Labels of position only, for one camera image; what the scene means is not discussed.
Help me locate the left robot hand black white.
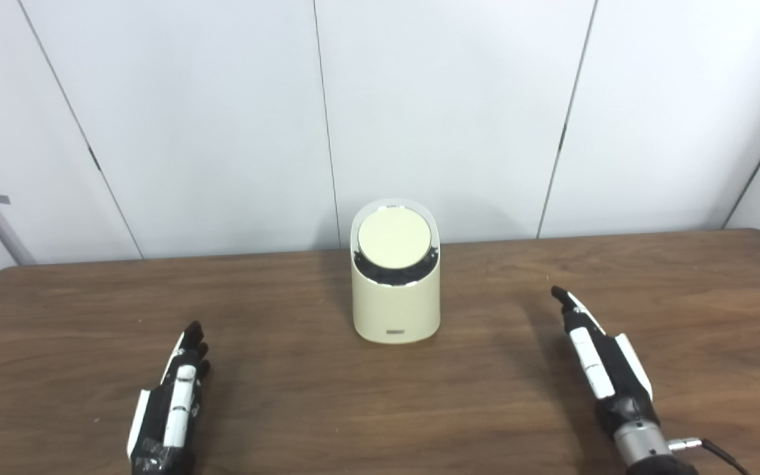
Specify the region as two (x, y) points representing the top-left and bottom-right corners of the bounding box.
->
(127, 321), (212, 475)

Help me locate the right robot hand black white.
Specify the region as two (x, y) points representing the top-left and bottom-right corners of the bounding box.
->
(550, 285), (662, 441)

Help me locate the cream-colored bin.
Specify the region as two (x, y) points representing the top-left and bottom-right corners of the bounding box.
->
(350, 199), (441, 345)

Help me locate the cream round bin lid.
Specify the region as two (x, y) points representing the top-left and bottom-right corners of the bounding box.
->
(358, 206), (432, 270)

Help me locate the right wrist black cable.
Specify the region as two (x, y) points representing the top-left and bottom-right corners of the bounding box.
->
(667, 437), (753, 475)

